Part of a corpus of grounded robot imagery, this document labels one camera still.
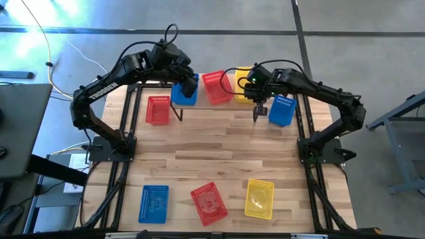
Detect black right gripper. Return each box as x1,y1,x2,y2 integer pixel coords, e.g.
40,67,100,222
244,68,277,116

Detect blue plastic basket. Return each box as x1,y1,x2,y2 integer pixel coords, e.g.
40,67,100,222
138,185,170,224
268,94,298,127
170,73,200,107

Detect red plastic basket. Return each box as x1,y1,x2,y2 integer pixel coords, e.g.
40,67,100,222
145,95,171,126
201,70,234,106
190,181,229,227

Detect yellow plastic basket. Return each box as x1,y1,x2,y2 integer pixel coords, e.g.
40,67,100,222
234,66,256,100
234,94,255,104
244,179,276,220

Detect wooden shelf with black legs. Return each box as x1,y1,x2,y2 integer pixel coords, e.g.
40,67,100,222
169,73,266,123

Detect white box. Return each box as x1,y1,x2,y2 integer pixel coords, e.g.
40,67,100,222
62,181,84,195
68,153,90,171

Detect white label strip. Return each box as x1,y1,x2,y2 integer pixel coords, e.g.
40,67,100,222
291,233,328,239
105,232,143,239

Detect black desk beam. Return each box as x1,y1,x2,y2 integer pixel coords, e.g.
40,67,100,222
25,153,89,187

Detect grey desk top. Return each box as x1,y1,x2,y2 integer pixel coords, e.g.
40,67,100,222
0,82,54,180

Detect black flat bar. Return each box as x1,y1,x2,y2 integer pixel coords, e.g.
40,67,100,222
0,70,35,80

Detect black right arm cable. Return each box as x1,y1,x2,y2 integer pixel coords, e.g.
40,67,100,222
219,58,308,97

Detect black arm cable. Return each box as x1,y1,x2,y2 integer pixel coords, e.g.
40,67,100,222
109,23,179,76
219,58,308,97

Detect black aluminium rig frame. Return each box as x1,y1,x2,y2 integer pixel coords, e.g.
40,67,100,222
75,81,358,239

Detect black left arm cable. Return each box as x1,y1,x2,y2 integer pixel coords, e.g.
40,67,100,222
109,23,179,76

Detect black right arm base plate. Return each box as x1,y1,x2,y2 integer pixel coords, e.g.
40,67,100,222
297,137,358,165

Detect white floor cable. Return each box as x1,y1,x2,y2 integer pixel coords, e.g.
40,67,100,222
59,33,109,74

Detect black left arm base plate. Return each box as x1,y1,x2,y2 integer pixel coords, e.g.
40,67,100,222
88,135,137,163

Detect blue-grey metal table frame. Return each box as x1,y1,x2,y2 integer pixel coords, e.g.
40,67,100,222
365,89,425,195

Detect yellow floor cable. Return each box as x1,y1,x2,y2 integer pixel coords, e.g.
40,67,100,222
19,0,74,100

